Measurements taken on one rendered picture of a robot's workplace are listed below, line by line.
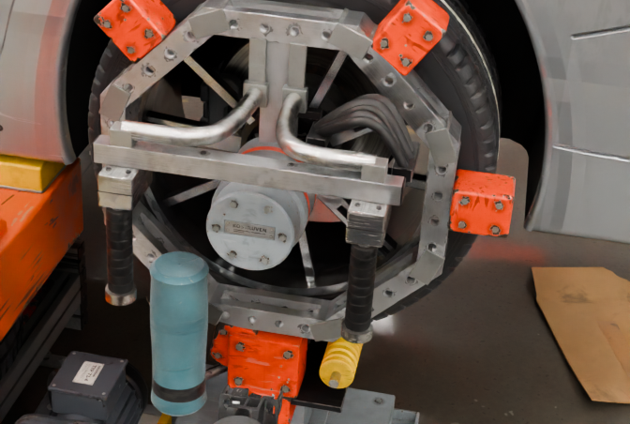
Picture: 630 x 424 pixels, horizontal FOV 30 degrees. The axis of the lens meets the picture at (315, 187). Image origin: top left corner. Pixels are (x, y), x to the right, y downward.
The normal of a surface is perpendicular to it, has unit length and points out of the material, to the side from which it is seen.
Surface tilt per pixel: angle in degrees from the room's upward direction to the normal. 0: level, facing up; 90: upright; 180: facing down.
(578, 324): 2
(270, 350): 90
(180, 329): 90
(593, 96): 90
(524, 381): 0
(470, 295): 0
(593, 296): 18
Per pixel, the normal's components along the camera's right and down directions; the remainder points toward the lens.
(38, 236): 0.98, 0.14
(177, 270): 0.06, -0.88
